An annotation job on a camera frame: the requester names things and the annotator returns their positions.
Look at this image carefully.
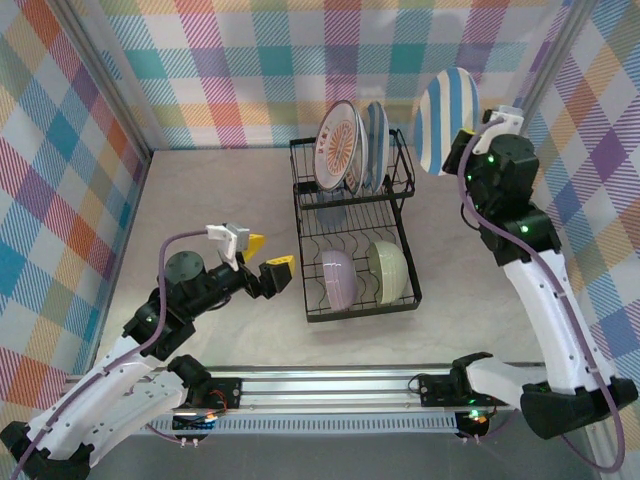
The translucent blue cup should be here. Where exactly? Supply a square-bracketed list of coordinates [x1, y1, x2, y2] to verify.
[316, 192, 349, 227]

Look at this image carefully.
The lilac bowl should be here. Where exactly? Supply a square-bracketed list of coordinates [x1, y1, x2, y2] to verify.
[320, 248, 359, 310]

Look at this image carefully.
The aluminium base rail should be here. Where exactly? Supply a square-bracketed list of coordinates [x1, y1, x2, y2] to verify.
[64, 363, 551, 416]

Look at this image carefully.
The pale green bowl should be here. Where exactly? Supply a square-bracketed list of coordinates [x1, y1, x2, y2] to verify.
[367, 240, 409, 306]

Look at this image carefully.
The small electronics board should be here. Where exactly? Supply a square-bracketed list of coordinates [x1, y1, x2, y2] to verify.
[455, 408, 492, 437]
[172, 410, 220, 434]

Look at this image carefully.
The aluminium side rail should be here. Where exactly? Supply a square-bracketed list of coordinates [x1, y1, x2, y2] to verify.
[74, 149, 154, 381]

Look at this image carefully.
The black wire dish rack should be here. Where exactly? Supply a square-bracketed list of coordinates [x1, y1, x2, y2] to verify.
[288, 127, 424, 325]

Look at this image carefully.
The slotted white cable duct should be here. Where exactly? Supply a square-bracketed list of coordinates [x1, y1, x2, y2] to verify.
[149, 413, 460, 435]

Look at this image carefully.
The aluminium frame post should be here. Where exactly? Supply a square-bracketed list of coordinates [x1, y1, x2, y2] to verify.
[509, 0, 601, 126]
[54, 0, 154, 161]

